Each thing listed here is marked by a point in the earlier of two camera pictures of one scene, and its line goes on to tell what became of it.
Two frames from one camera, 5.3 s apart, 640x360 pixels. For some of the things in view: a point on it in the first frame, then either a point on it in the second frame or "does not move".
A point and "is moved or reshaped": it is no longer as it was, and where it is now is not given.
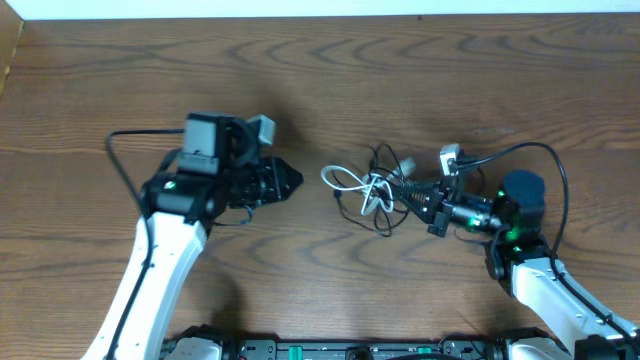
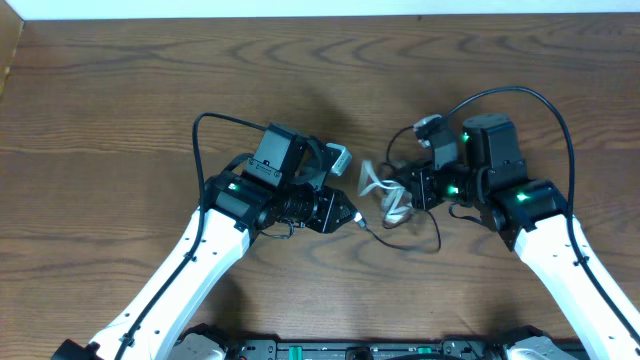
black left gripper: x=273 y=179 → x=325 y=212
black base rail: x=374 y=350 does not move
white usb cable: x=379 y=193 is moved or reshaped
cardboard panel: x=11 y=26 does not move
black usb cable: x=382 y=229 → x=360 y=221
